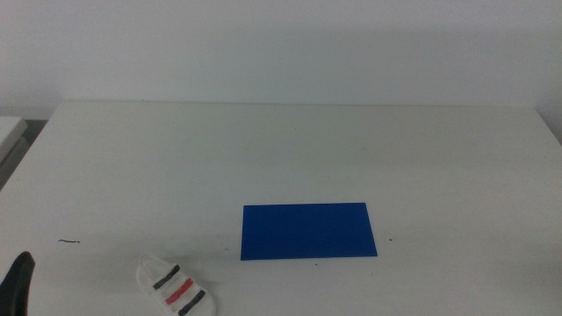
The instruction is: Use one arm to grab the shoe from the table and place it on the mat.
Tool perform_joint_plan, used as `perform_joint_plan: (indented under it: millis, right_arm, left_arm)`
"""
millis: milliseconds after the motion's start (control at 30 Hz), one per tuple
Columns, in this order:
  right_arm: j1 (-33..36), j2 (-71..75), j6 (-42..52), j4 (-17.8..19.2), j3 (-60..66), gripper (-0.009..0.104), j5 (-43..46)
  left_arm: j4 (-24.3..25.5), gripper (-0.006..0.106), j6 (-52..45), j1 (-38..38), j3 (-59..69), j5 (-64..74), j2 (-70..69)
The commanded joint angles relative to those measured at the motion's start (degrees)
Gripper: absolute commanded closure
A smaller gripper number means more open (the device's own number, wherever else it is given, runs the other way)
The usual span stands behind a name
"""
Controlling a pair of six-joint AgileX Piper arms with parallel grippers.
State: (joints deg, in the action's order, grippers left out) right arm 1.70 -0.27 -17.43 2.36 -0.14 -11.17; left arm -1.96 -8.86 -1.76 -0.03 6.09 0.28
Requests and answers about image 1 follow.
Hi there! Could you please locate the white sandal with striped straps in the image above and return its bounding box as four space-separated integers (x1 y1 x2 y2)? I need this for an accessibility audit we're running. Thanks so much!
136 253 217 316

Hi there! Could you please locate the blue rectangular mat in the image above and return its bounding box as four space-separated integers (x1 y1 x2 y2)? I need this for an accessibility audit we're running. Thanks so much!
240 202 378 262

